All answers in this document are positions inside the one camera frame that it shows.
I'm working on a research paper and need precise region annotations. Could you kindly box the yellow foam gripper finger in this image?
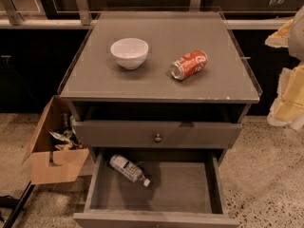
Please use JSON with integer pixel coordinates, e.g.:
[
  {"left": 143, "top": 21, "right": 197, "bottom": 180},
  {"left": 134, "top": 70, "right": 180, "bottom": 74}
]
[
  {"left": 267, "top": 64, "right": 304, "bottom": 130},
  {"left": 265, "top": 19, "right": 294, "bottom": 48}
]

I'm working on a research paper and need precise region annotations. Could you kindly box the clear blue plastic bottle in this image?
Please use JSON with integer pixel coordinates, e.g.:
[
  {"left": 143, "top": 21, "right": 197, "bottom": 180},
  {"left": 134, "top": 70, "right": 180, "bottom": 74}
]
[{"left": 109, "top": 155, "right": 150, "bottom": 187}]

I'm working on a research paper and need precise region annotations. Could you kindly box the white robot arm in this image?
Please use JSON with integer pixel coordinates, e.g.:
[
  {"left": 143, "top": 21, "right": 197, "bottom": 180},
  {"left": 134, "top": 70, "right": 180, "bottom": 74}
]
[{"left": 265, "top": 7, "right": 304, "bottom": 130}]

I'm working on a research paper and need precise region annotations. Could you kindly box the grey wooden drawer cabinet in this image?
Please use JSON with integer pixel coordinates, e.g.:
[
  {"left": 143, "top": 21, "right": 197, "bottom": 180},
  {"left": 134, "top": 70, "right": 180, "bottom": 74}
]
[{"left": 57, "top": 10, "right": 263, "bottom": 228}]

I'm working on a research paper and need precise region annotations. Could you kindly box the round brass drawer knob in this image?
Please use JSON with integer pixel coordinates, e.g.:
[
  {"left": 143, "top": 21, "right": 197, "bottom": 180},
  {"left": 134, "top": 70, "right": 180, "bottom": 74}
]
[{"left": 154, "top": 134, "right": 162, "bottom": 143}]

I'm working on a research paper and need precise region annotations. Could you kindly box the open middle drawer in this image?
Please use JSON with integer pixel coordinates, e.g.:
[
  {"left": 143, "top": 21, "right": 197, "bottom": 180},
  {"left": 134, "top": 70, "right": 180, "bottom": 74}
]
[{"left": 73, "top": 150, "right": 239, "bottom": 228}]

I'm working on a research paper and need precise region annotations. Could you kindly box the closed top drawer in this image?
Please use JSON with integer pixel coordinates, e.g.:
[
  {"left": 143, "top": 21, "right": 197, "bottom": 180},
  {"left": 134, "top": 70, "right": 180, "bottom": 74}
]
[{"left": 73, "top": 120, "right": 242, "bottom": 149}]

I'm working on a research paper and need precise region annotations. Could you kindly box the red soda can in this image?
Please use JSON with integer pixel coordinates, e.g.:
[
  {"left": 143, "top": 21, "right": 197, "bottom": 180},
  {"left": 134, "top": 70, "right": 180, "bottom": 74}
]
[{"left": 170, "top": 50, "right": 208, "bottom": 81}]

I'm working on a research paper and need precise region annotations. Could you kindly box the white ceramic bowl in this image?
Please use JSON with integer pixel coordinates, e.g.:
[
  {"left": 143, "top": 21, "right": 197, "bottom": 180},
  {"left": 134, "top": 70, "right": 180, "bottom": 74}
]
[{"left": 110, "top": 38, "right": 149, "bottom": 69}]

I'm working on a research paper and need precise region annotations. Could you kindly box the crumpled green snack bag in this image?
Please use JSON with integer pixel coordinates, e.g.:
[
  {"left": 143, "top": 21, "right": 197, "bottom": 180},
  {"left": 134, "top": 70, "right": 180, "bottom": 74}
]
[{"left": 49, "top": 113, "right": 77, "bottom": 143}]

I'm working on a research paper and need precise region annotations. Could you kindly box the brown cardboard box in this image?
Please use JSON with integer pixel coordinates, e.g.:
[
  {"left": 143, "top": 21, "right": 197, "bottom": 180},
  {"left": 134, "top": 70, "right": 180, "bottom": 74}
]
[{"left": 23, "top": 96, "right": 94, "bottom": 184}]

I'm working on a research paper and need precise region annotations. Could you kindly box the black floor stand leg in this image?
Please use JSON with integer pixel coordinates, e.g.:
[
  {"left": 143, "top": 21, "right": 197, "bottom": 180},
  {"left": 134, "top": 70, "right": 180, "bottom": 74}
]
[{"left": 0, "top": 182, "right": 35, "bottom": 228}]

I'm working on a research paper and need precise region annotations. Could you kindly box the grey metal wall rail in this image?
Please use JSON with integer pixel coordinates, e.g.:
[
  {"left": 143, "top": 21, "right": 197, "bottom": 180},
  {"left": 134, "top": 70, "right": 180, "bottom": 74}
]
[{"left": 0, "top": 0, "right": 304, "bottom": 30}]

